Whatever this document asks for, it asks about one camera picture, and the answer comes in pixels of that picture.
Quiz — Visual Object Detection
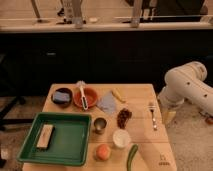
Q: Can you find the orange bowl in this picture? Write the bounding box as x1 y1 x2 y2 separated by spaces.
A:
73 87 98 108

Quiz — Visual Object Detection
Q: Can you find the dark brown bowl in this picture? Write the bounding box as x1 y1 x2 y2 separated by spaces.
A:
51 88 73 108

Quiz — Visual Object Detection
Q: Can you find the small metal cup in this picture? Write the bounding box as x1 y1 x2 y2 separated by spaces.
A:
94 117 107 134

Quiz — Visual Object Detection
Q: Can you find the orange fruit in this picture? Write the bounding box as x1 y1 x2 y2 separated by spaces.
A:
96 144 111 161

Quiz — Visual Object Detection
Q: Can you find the green plastic tray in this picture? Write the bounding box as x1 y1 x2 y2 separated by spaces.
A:
17 112 91 166

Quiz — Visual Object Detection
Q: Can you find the grey cloth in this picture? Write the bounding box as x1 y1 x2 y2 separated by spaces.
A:
97 91 116 114

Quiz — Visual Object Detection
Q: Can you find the green cucumber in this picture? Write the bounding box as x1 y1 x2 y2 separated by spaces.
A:
126 144 138 171

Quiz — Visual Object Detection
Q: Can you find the wooden block sponge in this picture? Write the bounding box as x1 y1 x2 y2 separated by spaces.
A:
36 124 54 149

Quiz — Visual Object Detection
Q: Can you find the white round cup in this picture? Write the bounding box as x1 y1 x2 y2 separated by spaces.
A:
113 129 131 149

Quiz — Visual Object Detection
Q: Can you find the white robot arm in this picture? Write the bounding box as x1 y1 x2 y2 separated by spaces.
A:
157 61 213 124

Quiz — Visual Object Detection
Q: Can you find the blue sponge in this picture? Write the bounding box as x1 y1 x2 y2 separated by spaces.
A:
53 91 70 103

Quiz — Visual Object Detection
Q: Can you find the black office chair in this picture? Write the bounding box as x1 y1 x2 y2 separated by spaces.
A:
0 53 34 132

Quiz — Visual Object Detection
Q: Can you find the silver fork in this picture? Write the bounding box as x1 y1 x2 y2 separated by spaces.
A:
148 102 157 131

